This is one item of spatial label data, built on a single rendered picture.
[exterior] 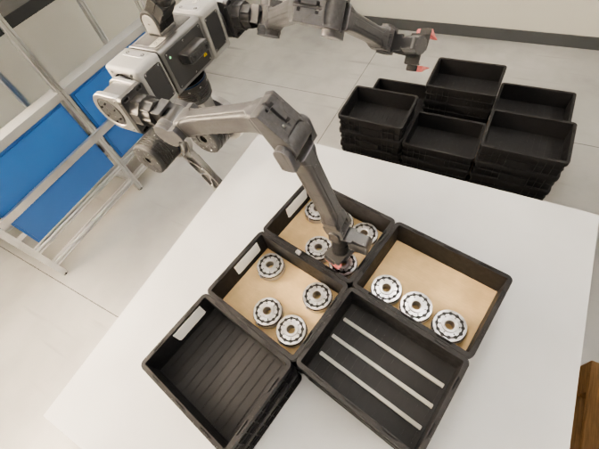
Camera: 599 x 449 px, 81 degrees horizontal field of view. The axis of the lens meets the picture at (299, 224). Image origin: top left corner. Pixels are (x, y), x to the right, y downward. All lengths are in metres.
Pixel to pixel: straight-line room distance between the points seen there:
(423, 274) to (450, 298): 0.12
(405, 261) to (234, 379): 0.71
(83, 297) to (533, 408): 2.56
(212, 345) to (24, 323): 1.93
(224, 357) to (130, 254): 1.67
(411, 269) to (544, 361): 0.50
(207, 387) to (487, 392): 0.90
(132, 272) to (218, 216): 1.14
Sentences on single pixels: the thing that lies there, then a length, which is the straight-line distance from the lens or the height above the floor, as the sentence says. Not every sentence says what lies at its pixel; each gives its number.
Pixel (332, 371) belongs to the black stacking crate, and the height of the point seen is 0.83.
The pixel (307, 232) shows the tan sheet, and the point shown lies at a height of 0.83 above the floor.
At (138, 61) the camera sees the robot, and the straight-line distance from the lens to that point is 1.17.
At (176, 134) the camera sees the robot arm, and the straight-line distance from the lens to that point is 0.98.
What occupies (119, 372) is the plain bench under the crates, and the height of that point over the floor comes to 0.70.
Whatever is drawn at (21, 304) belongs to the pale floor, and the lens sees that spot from 3.17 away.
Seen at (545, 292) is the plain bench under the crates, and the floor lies 0.70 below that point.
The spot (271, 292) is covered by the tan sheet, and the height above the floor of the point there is 0.83.
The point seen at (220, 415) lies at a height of 0.83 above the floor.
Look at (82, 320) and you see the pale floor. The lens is 2.78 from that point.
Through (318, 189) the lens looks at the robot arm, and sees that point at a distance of 0.87.
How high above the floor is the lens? 2.01
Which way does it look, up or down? 55 degrees down
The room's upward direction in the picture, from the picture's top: 16 degrees counter-clockwise
